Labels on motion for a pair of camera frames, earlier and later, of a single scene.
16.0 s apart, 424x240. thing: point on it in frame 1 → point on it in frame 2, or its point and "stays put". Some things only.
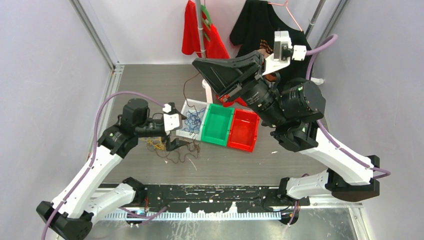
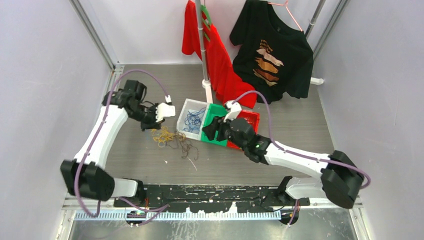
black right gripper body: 258,94 → 224,132
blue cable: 193,121 stays put
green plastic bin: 216,124 stays put
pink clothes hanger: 285,4 stays put
